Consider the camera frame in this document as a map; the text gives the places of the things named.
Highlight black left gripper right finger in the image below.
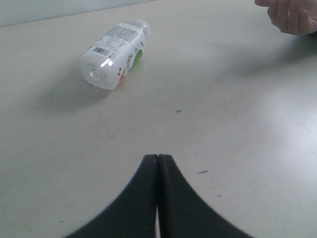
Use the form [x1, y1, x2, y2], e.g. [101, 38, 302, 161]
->
[156, 154, 250, 238]

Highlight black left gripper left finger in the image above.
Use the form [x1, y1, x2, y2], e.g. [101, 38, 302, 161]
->
[68, 155, 159, 238]

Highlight white square capless bottle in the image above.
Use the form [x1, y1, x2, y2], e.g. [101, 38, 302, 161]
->
[79, 19, 150, 91]

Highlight person's bare open hand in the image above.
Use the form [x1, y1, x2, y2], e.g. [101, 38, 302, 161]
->
[254, 0, 317, 36]

